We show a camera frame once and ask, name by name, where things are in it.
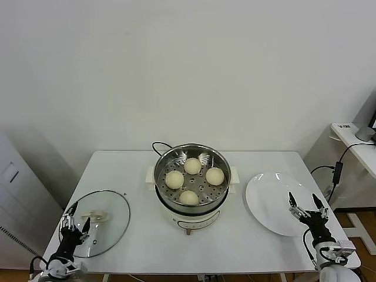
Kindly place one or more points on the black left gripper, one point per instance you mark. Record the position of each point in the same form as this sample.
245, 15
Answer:
69, 242

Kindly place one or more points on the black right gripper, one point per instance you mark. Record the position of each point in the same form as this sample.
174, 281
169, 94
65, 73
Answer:
318, 229

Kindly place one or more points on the round glass pot lid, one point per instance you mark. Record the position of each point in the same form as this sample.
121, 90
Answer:
100, 216

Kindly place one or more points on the white steamed baozi bun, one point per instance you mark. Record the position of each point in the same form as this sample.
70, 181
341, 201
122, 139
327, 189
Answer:
188, 197
174, 179
193, 166
215, 176

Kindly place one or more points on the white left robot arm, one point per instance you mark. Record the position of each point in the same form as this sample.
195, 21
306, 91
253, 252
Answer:
58, 259

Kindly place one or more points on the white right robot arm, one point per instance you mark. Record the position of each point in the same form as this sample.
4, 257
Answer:
335, 273

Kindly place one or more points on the stainless steel steamer basket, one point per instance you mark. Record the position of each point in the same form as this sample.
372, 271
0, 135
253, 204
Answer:
202, 191

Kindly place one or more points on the white round plate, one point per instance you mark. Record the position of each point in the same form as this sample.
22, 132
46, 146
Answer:
270, 202

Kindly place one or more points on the black power adapter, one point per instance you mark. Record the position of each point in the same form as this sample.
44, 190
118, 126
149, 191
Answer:
337, 173

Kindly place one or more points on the light grey cabinet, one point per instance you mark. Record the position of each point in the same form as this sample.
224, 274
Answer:
17, 191

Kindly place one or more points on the white side desk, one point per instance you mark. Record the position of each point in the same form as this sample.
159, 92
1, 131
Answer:
364, 158

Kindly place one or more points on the grey cylindrical stand base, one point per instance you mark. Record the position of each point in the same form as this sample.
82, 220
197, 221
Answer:
363, 134

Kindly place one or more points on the cream electric cooker base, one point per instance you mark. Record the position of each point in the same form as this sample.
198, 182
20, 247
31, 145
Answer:
191, 220

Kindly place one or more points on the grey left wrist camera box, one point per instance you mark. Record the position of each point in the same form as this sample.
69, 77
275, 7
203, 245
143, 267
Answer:
69, 268

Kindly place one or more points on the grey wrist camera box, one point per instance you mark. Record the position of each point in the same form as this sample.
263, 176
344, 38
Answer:
69, 268
346, 247

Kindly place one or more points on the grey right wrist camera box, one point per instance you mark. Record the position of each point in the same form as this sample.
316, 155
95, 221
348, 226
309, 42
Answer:
346, 247

